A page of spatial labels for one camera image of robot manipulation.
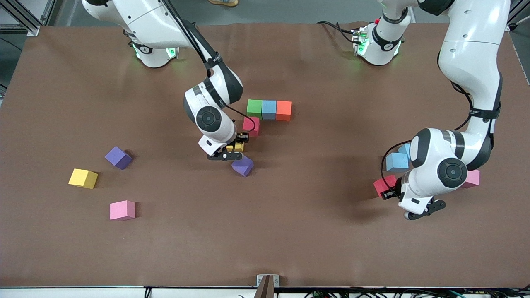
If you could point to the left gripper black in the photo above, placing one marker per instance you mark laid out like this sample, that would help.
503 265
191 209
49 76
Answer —
393 190

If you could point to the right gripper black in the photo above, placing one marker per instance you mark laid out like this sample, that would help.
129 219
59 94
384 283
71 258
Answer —
239 141

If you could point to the red foam cube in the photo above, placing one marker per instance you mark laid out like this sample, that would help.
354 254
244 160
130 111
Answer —
253 126
383 183

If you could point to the yellow foam cube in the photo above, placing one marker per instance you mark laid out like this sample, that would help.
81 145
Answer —
230 148
83 178

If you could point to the purple foam cube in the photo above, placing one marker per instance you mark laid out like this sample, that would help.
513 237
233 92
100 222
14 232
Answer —
243 168
118 157

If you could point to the green foam cube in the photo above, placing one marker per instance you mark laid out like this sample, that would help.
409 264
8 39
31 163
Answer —
254 108

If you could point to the blue foam cube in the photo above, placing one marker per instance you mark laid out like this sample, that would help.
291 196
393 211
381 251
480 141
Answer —
395 162
269 109
403 150

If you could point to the orange foam cube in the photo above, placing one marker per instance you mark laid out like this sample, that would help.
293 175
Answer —
284 110

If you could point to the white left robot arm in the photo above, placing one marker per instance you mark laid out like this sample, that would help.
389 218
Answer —
472 41

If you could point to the pink foam cube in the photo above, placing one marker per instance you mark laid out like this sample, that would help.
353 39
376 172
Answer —
122 210
473 179

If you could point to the tan shoe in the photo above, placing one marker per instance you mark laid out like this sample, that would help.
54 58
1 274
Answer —
225 2

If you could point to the grey metal bracket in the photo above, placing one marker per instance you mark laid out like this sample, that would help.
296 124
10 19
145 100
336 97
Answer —
260 280

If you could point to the brown camera pole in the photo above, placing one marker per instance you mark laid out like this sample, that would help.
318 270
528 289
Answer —
266 290

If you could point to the aluminium frame profile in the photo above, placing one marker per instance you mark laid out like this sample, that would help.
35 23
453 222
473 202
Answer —
31 30

